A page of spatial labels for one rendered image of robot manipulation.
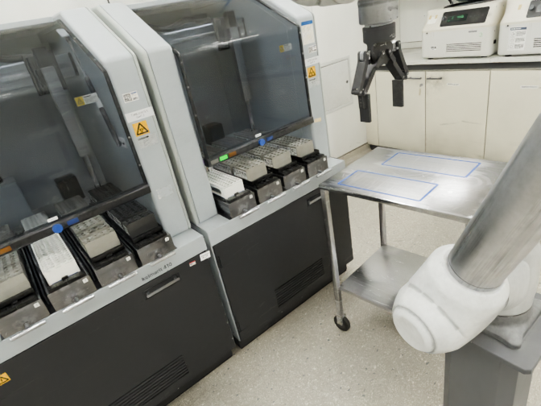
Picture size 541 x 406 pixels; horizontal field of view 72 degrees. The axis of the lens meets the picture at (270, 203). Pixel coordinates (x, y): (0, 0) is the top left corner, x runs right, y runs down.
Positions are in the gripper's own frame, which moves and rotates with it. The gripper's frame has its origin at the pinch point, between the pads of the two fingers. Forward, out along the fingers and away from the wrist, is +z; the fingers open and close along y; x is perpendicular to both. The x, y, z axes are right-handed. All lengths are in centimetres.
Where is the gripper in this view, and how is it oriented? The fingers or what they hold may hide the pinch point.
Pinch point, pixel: (382, 109)
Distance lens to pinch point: 103.5
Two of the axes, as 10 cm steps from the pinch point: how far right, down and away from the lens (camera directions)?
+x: -6.2, -2.5, 7.4
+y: 7.7, -4.1, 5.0
